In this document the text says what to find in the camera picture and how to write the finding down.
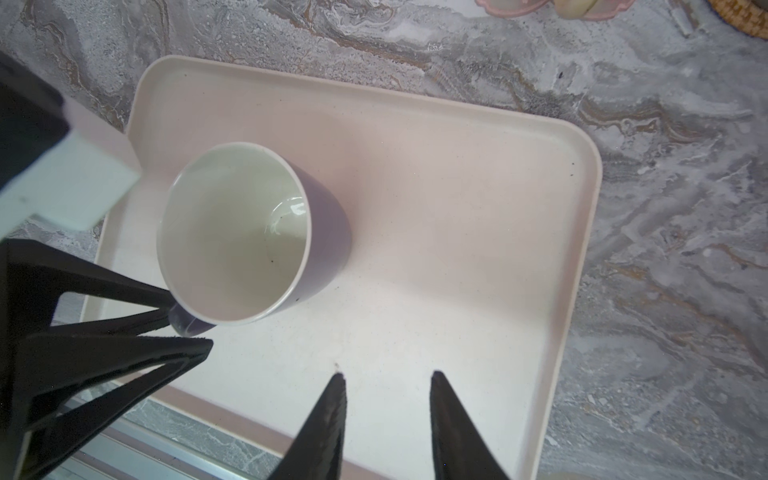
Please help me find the yellow beige ceramic mug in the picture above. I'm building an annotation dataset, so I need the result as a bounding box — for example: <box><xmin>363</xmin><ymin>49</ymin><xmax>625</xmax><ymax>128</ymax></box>
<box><xmin>553</xmin><ymin>0</ymin><xmax>598</xmax><ymax>20</ymax></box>

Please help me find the woven rattan round coaster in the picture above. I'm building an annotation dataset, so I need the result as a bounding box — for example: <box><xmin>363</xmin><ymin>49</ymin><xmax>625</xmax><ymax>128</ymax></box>
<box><xmin>708</xmin><ymin>0</ymin><xmax>767</xmax><ymax>40</ymax></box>

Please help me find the beige silicone tray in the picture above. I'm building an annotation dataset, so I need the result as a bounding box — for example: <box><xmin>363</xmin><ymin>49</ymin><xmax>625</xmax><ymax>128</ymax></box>
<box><xmin>97</xmin><ymin>56</ymin><xmax>602</xmax><ymax>479</ymax></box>

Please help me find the white mug purple handle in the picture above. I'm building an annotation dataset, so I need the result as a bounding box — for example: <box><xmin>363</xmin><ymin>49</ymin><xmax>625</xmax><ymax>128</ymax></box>
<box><xmin>156</xmin><ymin>142</ymin><xmax>352</xmax><ymax>337</ymax></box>

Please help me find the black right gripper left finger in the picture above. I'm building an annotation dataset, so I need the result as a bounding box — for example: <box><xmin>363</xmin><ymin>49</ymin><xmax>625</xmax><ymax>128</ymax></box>
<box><xmin>268</xmin><ymin>373</ymin><xmax>347</xmax><ymax>480</ymax></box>

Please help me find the aluminium front frame rail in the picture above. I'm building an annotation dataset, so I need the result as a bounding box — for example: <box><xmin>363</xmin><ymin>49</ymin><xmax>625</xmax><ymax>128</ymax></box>
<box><xmin>47</xmin><ymin>399</ymin><xmax>279</xmax><ymax>479</ymax></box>

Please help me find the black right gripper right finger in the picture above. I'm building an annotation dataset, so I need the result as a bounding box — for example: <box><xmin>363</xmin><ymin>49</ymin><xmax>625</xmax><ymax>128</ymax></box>
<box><xmin>430</xmin><ymin>371</ymin><xmax>508</xmax><ymax>479</ymax></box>

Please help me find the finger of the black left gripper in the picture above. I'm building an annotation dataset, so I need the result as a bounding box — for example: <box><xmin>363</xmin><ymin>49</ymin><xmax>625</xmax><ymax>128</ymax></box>
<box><xmin>1</xmin><ymin>334</ymin><xmax>213</xmax><ymax>479</ymax></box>
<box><xmin>1</xmin><ymin>239</ymin><xmax>174</xmax><ymax>336</ymax></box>

